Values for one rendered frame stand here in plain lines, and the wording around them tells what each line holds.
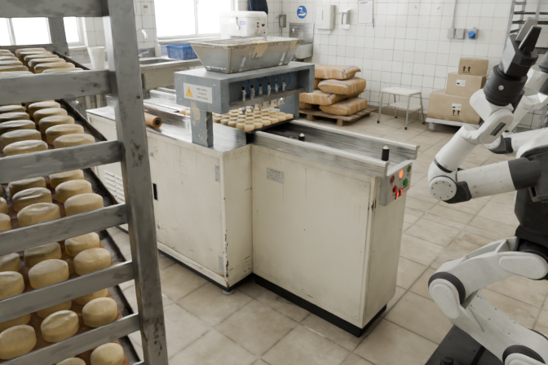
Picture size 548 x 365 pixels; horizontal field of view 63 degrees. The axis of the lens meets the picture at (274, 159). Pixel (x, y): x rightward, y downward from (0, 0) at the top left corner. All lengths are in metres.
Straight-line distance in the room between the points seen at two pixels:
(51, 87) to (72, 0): 0.10
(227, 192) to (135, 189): 1.59
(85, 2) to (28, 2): 0.06
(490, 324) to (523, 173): 0.72
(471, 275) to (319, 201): 0.69
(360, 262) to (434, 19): 4.55
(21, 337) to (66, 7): 0.45
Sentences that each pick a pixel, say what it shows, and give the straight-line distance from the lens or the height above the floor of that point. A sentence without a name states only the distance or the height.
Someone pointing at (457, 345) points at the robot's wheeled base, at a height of 0.19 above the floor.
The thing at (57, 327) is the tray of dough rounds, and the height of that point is 1.06.
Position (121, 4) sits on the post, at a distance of 0.55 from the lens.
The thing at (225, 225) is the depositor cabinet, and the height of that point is 0.46.
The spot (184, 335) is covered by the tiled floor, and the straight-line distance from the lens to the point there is 2.32.
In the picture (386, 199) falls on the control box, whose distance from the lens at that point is 1.91.
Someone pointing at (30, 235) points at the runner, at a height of 1.23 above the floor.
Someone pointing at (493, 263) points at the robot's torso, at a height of 0.64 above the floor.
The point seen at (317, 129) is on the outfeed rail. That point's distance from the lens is 2.31.
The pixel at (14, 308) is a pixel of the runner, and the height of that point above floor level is 1.14.
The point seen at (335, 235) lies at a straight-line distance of 2.05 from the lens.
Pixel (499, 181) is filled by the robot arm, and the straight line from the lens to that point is 1.42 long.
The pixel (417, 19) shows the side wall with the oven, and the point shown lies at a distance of 6.26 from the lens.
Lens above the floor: 1.50
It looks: 20 degrees down
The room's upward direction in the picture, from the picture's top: straight up
